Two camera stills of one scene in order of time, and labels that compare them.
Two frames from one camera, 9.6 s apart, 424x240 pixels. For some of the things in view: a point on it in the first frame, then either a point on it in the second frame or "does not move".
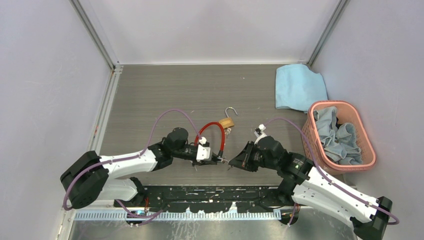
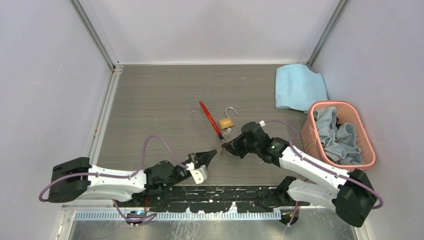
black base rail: [206, 198] does not move
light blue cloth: [297, 87] does not move
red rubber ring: [201, 128] -> [211, 118]
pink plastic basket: [339, 140] does not move
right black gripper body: [250, 161] -> [241, 147]
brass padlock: [227, 122] does not move
